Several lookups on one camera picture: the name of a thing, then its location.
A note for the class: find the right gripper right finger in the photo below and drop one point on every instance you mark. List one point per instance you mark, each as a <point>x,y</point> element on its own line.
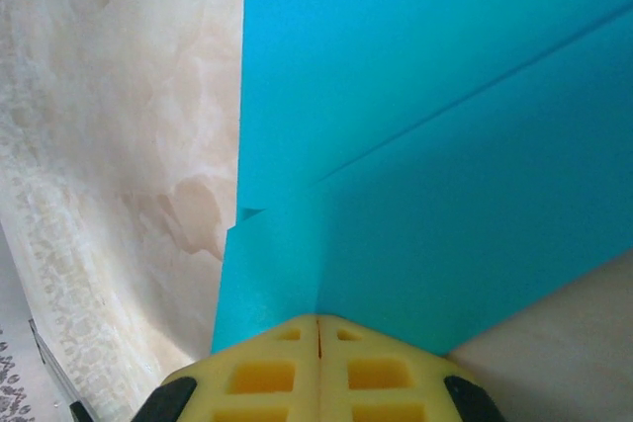
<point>376,372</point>

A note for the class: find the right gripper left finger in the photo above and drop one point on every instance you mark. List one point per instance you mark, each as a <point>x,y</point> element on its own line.
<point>267,372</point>

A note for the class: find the blue paper sheet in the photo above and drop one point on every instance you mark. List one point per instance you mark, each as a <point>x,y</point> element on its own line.
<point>420,145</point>

